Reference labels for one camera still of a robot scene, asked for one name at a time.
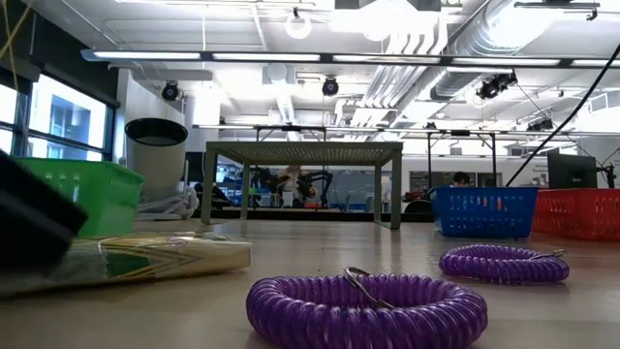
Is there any purple coil wristband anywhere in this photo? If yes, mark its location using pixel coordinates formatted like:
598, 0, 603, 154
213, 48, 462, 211
245, 265, 489, 349
438, 243, 572, 285

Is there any green perforated metal shelf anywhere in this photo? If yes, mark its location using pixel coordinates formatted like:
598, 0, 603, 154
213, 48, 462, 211
201, 140, 406, 230

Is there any yellow green crayon box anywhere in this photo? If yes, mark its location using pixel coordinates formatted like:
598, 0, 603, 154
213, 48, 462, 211
0, 231, 254, 298

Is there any silver ventilation duct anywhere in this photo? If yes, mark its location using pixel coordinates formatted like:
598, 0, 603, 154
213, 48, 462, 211
360, 0, 534, 115

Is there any white globe pendant lamp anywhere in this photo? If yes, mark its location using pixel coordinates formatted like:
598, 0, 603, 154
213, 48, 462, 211
284, 7, 313, 41

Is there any white coiled rope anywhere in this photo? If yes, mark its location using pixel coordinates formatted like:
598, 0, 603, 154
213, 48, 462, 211
134, 185, 201, 220

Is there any white cylinder with black top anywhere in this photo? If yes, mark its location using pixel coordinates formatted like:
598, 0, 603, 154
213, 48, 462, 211
124, 117, 190, 204

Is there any linear ceiling light strip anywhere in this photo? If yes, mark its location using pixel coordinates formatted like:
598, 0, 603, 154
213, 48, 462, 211
80, 48, 620, 68

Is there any black ceiling rail fixture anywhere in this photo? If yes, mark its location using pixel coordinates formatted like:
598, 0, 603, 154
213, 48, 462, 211
512, 0, 602, 23

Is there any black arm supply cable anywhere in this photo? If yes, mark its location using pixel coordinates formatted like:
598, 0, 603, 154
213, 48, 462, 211
505, 42, 620, 188

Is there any black track light cluster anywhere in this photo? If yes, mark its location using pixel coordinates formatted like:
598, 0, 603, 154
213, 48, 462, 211
476, 71, 518, 101
526, 117, 555, 133

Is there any black chair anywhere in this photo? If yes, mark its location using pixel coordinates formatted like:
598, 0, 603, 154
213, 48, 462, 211
403, 198, 434, 215

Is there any black monitor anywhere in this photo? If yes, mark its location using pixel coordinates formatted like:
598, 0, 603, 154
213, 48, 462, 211
546, 147, 600, 190

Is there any yellow hanging cable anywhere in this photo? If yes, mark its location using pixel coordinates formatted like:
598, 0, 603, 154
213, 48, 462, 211
0, 0, 33, 93

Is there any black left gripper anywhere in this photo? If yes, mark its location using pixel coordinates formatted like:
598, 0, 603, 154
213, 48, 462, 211
0, 149, 89, 274

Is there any large window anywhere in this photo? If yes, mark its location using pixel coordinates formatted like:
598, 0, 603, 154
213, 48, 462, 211
0, 72, 117, 162

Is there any distant black table frame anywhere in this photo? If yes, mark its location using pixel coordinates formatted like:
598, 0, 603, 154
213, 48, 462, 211
192, 124, 500, 190

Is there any green plastic basket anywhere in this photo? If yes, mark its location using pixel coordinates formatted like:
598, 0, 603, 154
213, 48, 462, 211
14, 155, 145, 238

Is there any red plastic basket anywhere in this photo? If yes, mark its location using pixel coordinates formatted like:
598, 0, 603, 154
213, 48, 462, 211
531, 187, 620, 242

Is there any blue plastic basket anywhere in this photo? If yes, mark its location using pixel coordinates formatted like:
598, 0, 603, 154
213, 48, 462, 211
428, 186, 540, 239

